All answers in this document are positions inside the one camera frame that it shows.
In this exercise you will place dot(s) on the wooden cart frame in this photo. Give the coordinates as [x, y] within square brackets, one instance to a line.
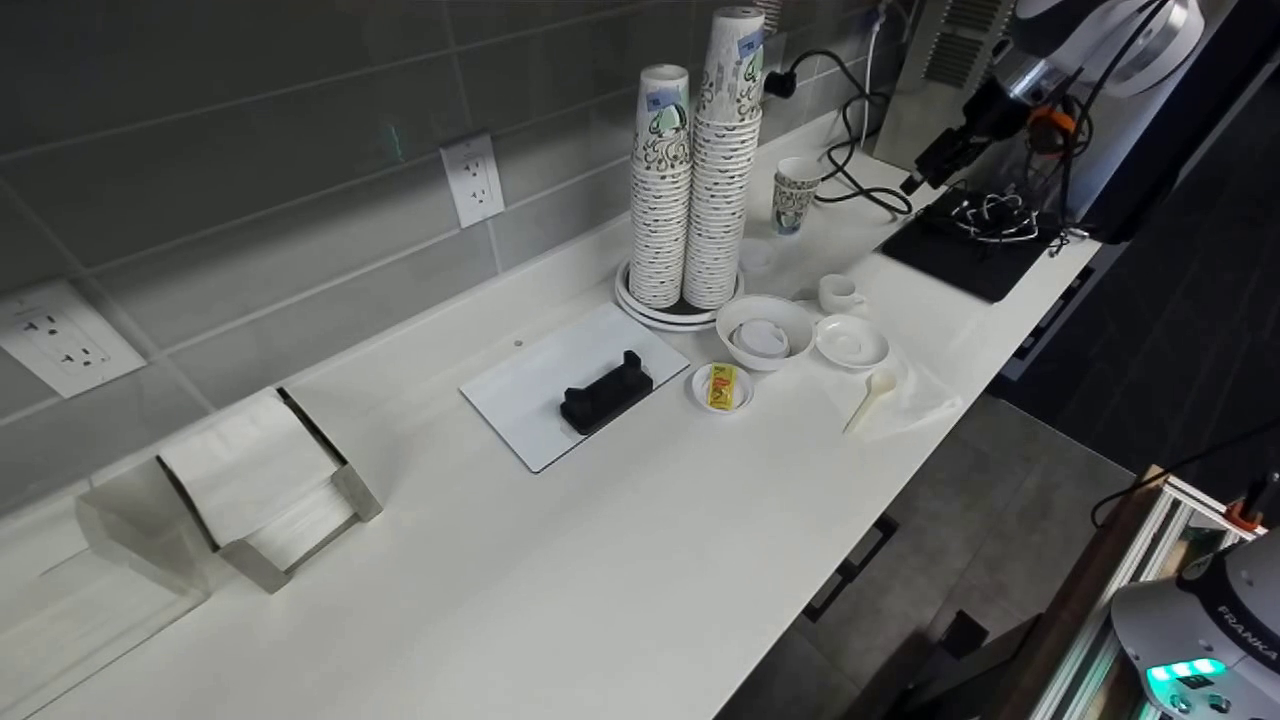
[1083, 603]

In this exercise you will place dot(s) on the white rectangular board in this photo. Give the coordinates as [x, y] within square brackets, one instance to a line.
[525, 396]

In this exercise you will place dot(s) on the white wall outlet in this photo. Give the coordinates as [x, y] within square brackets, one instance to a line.
[62, 343]
[472, 181]

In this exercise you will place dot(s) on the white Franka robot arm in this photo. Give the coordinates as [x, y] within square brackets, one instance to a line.
[1134, 52]

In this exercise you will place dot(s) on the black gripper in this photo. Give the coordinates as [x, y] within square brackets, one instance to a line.
[973, 125]

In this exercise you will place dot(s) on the tall speckled paper cup stack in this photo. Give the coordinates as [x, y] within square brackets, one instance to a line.
[723, 174]

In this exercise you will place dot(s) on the single patterned paper cup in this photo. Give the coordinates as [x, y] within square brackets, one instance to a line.
[796, 193]

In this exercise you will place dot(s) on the white bowl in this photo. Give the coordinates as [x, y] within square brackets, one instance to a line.
[764, 332]

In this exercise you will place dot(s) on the white saucer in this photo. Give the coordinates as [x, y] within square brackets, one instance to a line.
[851, 343]

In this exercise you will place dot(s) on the small white cup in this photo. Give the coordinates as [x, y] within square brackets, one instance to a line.
[841, 293]

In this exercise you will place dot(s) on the white cloth napkin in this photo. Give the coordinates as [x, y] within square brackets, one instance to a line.
[920, 400]

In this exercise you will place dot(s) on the metal napkin dispenser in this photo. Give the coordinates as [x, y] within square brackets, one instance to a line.
[252, 464]

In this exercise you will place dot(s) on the grey robot base with light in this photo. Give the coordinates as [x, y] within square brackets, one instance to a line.
[1200, 625]

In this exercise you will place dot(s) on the white plastic spoon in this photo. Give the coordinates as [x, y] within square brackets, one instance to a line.
[881, 384]

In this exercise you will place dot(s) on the white plate under cups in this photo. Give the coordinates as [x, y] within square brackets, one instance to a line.
[664, 323]

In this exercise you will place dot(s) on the small dish with yellow food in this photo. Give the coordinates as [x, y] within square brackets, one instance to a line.
[723, 384]

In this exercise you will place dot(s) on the short speckled paper cup stack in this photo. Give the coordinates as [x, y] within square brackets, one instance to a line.
[656, 203]

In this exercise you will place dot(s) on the clear acrylic holder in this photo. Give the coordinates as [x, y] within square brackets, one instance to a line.
[121, 532]

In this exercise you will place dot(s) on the grey appliance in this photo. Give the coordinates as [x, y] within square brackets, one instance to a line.
[935, 80]

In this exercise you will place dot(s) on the black plastic holder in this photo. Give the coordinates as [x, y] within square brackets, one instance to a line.
[604, 396]

